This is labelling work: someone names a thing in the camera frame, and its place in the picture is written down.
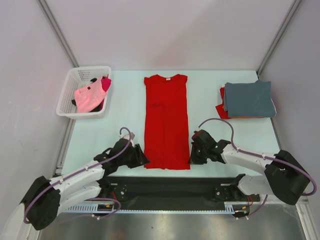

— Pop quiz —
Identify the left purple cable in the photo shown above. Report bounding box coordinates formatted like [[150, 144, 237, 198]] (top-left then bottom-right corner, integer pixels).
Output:
[[22, 126, 133, 225]]

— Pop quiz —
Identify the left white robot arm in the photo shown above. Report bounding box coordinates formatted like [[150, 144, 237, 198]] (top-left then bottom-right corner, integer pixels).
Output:
[[21, 138, 150, 230]]

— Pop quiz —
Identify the red t shirt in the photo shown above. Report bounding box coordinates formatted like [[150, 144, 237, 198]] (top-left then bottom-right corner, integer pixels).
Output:
[[144, 74, 190, 170], [215, 87, 230, 120]]

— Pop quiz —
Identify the left aluminium corner post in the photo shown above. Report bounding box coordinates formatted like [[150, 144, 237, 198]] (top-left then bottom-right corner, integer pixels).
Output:
[[36, 0, 79, 68]]

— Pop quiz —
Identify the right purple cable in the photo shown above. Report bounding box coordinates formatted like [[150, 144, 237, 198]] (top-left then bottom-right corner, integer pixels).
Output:
[[196, 117, 316, 220]]

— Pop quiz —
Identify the white plastic laundry basket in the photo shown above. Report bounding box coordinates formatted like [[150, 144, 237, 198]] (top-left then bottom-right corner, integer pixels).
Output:
[[56, 65, 112, 120]]

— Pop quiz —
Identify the right aluminium corner post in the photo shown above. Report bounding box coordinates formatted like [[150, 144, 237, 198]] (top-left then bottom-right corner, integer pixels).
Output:
[[255, 0, 303, 79]]

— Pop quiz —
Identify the grey slotted cable duct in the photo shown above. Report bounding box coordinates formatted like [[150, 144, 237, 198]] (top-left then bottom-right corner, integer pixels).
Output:
[[62, 202, 249, 215]]

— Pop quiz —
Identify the red folded t shirt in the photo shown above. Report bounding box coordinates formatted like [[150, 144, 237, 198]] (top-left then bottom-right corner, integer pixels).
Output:
[[215, 87, 230, 120]]

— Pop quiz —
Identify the grey folded t shirt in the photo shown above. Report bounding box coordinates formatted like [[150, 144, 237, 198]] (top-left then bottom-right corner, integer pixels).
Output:
[[224, 80, 277, 118]]

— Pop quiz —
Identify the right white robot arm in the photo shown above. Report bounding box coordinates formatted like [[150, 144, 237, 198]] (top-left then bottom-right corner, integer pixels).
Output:
[[189, 129, 310, 205]]

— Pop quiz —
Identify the purple cable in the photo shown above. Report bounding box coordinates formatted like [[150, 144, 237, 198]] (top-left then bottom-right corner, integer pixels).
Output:
[[22, 126, 133, 225], [196, 117, 316, 220]]

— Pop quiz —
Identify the pink t shirt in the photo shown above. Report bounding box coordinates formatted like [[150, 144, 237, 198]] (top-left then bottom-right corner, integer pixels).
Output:
[[71, 75, 112, 114]]

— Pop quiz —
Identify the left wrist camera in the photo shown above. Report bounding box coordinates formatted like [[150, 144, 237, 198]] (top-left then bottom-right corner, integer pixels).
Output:
[[119, 132, 135, 142]]

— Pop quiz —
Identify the aluminium corner post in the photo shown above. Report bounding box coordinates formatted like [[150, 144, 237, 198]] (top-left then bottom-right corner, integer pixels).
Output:
[[36, 0, 79, 68], [255, 0, 303, 79]]

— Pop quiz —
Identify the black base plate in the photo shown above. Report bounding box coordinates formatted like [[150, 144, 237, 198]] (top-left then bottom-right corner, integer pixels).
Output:
[[99, 176, 261, 210]]

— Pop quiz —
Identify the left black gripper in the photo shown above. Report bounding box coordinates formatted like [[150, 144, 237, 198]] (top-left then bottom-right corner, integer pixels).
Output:
[[117, 143, 150, 169]]

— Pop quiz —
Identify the orange folded t shirt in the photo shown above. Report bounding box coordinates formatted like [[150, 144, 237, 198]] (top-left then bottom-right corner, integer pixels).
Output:
[[228, 116, 264, 119]]

